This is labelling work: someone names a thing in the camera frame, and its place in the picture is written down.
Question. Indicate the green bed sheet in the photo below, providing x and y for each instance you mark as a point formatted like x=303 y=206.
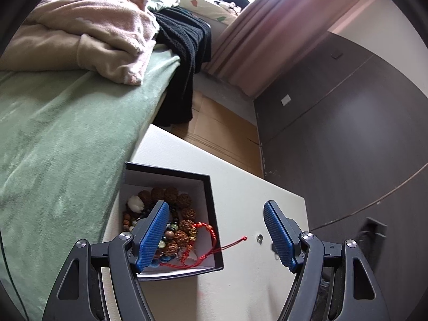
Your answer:
x=67 y=140

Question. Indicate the white wall socket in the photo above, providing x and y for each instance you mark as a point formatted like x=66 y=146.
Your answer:
x=286 y=99

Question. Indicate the black jewelry box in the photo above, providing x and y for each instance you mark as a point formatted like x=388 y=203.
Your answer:
x=214 y=207

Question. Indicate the flat cardboard sheets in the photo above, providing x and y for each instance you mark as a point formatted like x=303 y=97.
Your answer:
x=217 y=130

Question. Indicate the white floral bedding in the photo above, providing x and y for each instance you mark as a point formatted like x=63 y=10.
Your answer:
x=207 y=6

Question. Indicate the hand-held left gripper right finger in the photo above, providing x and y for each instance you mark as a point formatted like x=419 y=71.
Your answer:
x=279 y=237

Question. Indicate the pink curtain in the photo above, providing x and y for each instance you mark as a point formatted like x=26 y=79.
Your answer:
x=267 y=40

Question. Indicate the white carved pendant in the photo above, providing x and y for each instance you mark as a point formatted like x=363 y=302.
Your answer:
x=134 y=204

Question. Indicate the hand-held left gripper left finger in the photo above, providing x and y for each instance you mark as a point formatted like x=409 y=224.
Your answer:
x=152 y=237

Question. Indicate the beige fleece blanket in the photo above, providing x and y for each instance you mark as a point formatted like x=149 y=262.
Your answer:
x=83 y=23

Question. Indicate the dark wooden wardrobe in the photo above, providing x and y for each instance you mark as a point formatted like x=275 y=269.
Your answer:
x=351 y=140

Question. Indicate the black knit cloth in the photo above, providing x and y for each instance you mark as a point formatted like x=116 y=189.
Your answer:
x=187 y=57

